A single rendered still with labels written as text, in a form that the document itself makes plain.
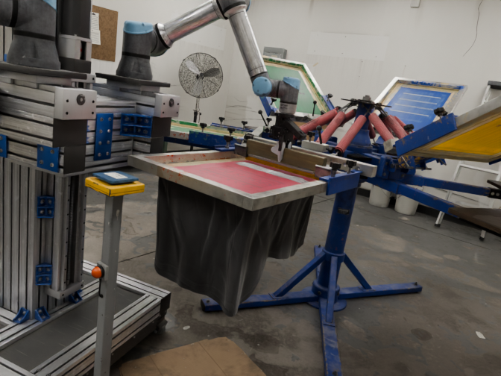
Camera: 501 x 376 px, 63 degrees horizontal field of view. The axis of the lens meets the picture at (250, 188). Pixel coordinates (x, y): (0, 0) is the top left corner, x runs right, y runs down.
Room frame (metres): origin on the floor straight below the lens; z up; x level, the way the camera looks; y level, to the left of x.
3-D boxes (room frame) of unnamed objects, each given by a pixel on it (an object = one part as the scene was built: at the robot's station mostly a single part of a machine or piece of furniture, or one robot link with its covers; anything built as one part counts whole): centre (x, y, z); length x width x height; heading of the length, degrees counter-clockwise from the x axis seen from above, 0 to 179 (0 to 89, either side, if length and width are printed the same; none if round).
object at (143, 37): (1.79, 0.56, 1.42); 0.13 x 0.12 x 0.14; 171
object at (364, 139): (2.49, -0.60, 0.67); 0.39 x 0.39 x 1.35
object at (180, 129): (2.57, 0.30, 1.05); 1.08 x 0.61 x 0.23; 85
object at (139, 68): (1.78, 0.56, 1.31); 0.15 x 0.15 x 0.10
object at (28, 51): (1.32, 0.74, 1.31); 0.15 x 0.15 x 0.10
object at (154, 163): (1.63, 0.00, 0.97); 0.79 x 0.58 x 0.04; 145
